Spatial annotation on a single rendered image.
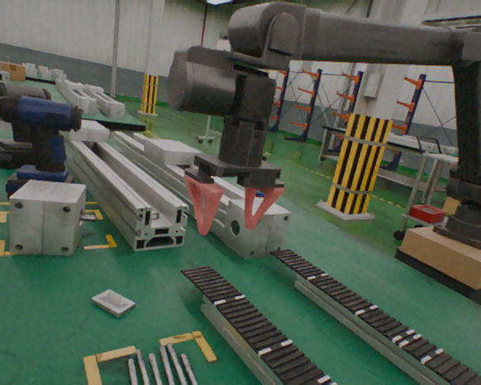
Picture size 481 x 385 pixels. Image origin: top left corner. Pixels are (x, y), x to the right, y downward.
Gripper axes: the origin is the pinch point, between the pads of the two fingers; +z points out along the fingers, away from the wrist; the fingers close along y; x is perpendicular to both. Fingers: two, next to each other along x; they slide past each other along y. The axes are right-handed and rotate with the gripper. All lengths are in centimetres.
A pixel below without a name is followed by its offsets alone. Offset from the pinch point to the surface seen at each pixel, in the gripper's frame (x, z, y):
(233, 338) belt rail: 7.6, 12.2, 1.6
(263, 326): 9.6, 10.0, -1.1
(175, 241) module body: -21.3, 12.8, -4.3
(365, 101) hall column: -202, -35, -312
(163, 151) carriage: -53, 1, -15
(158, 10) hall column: -972, -186, -392
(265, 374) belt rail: 14.2, 12.3, 1.7
